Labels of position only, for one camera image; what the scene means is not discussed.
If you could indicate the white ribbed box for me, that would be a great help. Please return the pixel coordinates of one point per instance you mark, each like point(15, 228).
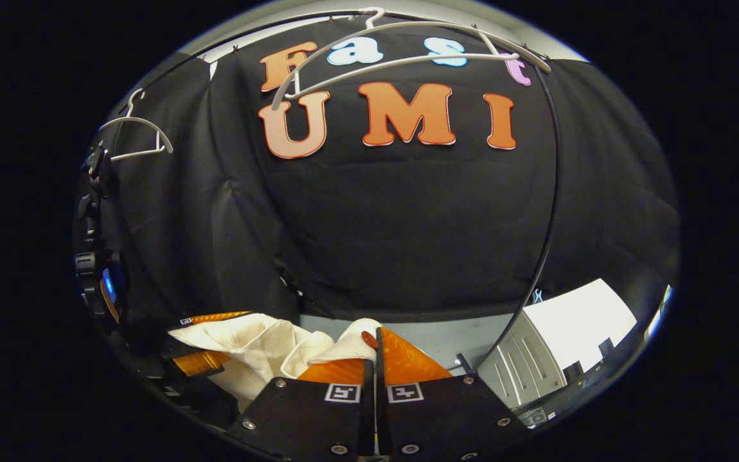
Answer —
point(575, 321)

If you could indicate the cream button-up shirt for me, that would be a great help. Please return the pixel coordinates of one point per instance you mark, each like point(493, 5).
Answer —
point(260, 340)

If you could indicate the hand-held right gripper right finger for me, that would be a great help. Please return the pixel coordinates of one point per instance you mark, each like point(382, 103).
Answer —
point(446, 420)

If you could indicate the white plastic clothes hanger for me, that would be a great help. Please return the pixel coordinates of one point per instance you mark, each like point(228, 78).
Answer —
point(275, 101)
point(142, 119)

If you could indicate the black clothes rack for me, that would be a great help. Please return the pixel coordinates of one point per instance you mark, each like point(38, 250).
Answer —
point(559, 192)

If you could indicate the blue binder clip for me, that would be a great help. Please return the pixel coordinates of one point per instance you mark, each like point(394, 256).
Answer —
point(537, 296)

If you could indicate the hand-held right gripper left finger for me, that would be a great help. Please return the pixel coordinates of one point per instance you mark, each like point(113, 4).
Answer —
point(305, 420)

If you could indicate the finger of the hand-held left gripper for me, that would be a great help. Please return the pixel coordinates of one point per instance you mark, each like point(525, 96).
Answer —
point(199, 362)
point(215, 316)

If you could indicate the black backdrop cloth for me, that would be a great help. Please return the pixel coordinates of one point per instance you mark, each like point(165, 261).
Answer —
point(408, 224)

